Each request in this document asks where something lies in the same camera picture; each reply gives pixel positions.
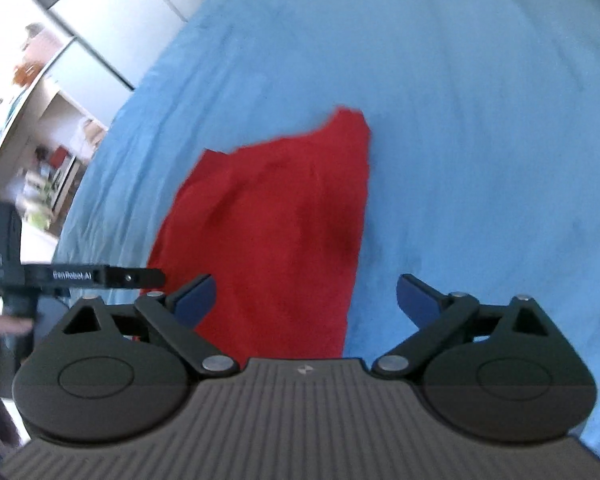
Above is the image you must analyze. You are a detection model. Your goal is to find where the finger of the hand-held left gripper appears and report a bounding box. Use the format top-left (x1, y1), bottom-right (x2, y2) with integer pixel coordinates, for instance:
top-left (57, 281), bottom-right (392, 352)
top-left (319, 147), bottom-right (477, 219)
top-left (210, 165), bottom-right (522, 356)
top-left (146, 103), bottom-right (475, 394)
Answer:
top-left (22, 263), bottom-right (167, 291)

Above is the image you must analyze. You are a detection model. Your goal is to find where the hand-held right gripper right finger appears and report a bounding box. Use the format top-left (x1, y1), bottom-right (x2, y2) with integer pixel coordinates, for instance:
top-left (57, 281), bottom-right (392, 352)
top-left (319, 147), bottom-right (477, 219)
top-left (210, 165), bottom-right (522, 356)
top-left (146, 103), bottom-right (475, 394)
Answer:
top-left (370, 273), bottom-right (552, 379)

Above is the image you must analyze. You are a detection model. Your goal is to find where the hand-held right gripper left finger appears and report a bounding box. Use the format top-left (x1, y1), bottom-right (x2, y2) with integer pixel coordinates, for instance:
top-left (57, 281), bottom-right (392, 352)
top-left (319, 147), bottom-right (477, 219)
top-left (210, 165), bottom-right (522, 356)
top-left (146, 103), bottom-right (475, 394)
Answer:
top-left (61, 274), bottom-right (240, 377)

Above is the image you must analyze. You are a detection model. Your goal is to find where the red long-sleeved sweater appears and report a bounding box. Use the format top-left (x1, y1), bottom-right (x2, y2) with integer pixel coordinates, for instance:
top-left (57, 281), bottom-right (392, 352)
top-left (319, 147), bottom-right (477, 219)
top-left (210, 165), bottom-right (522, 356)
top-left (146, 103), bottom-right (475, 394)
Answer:
top-left (146, 107), bottom-right (372, 361)

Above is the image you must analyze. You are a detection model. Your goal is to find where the white shelf unit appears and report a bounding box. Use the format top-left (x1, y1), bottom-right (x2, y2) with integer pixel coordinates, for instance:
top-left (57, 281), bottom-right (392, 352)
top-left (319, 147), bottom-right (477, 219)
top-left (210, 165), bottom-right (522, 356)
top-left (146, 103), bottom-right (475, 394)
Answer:
top-left (0, 35), bottom-right (112, 243)

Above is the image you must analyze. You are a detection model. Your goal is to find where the bed with blue sheet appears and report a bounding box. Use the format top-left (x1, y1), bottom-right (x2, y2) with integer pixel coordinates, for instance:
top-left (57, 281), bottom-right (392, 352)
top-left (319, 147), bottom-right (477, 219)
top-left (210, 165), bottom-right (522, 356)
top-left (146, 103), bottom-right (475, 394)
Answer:
top-left (55, 0), bottom-right (600, 466)

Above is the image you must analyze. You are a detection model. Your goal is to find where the white wardrobe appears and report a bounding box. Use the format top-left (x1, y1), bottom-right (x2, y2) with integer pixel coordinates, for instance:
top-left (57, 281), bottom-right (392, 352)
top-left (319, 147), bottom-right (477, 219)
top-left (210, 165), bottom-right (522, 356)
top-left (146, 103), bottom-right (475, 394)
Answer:
top-left (12, 0), bottom-right (223, 92)

